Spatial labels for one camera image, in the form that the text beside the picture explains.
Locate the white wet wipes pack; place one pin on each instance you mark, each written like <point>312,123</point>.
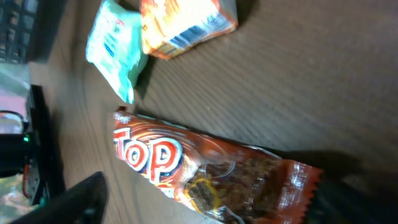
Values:
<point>114,47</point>

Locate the red Top chocolate bar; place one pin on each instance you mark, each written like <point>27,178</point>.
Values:
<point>224,180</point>

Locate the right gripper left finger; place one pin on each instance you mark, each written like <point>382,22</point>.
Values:
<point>83,203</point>

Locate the orange snack packet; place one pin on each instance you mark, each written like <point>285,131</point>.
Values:
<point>171,27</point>

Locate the grey plastic shopping basket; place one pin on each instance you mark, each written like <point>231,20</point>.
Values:
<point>28,29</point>

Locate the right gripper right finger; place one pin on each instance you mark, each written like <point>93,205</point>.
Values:
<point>337,202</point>

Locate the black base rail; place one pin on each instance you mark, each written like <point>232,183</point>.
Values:
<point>43,175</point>

